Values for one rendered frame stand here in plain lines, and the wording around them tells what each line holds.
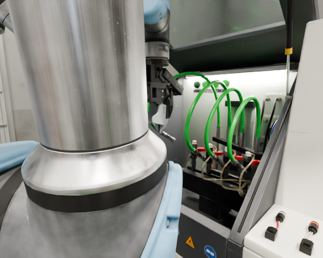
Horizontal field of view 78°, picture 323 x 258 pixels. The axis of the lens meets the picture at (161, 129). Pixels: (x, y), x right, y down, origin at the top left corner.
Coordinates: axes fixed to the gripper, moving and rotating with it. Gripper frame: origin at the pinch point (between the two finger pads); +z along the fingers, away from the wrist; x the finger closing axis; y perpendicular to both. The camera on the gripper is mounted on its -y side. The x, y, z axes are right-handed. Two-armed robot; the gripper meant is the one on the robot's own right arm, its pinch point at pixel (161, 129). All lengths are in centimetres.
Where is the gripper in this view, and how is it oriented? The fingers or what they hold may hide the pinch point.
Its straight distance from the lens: 61.3
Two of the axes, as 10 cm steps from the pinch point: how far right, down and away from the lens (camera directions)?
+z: 0.0, 9.8, 1.8
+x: 6.9, 1.3, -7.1
